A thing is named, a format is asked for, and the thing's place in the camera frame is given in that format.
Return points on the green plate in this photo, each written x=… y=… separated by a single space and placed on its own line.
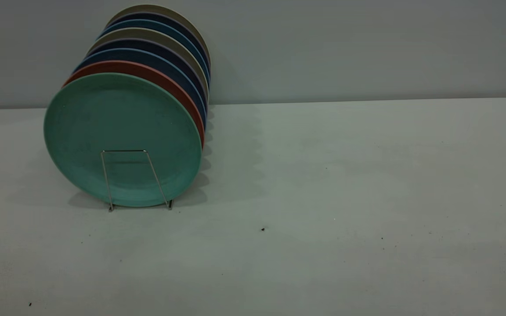
x=121 y=123

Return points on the red plate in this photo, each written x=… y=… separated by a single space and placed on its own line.
x=147 y=70

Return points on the dark purple plate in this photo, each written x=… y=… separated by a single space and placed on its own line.
x=147 y=44

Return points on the beige plate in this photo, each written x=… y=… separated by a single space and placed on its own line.
x=156 y=8
x=143 y=33

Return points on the teal blue plate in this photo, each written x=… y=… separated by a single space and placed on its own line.
x=147 y=23

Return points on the dark navy plate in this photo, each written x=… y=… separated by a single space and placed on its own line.
x=156 y=17

